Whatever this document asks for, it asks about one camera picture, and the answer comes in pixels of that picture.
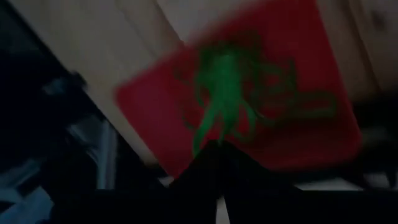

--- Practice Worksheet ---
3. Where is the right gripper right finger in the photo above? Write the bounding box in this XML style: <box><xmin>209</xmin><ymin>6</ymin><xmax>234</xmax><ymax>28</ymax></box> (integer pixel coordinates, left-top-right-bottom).
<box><xmin>222</xmin><ymin>143</ymin><xmax>299</xmax><ymax>190</ymax></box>

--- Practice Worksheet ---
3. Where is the red plastic basket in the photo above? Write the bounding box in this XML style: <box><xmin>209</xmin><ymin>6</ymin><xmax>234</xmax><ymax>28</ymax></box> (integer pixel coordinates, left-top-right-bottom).
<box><xmin>114</xmin><ymin>0</ymin><xmax>364</xmax><ymax>180</ymax></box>

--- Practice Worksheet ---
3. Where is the green rubber band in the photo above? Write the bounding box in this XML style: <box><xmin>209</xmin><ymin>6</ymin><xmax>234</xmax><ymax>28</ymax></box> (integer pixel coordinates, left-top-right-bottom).
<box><xmin>191</xmin><ymin>43</ymin><xmax>261</xmax><ymax>158</ymax></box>
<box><xmin>192</xmin><ymin>102</ymin><xmax>259</xmax><ymax>156</ymax></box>
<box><xmin>248</xmin><ymin>57</ymin><xmax>299</xmax><ymax>103</ymax></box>

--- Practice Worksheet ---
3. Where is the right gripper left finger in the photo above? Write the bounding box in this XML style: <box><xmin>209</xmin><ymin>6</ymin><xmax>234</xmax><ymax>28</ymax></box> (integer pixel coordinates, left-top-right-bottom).
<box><xmin>169</xmin><ymin>140</ymin><xmax>222</xmax><ymax>190</ymax></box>

